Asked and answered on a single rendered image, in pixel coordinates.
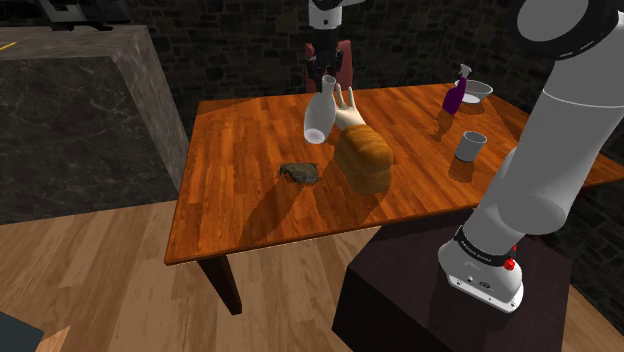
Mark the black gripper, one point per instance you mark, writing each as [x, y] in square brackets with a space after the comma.
[326, 44]

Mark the white vase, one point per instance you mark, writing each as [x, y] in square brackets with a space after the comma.
[319, 114]

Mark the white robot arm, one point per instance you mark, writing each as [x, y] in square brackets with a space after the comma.
[551, 161]

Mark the beige hand figure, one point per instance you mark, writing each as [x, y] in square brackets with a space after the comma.
[351, 117]

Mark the brown bread loaf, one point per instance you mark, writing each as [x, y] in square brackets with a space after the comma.
[365, 158]

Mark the dark grey flat lump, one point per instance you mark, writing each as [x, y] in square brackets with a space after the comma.
[300, 173]

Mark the purple spray bottle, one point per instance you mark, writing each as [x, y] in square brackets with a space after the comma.
[454, 97]

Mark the wooden table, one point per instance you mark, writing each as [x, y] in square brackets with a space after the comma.
[234, 161]

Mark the white bowl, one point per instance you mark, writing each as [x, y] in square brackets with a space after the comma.
[480, 90]

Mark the grey cup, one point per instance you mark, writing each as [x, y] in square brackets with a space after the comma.
[470, 146]

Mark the dark robot stand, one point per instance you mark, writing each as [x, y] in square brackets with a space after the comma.
[390, 292]

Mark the grey marble counter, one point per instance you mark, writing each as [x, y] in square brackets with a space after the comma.
[73, 122]

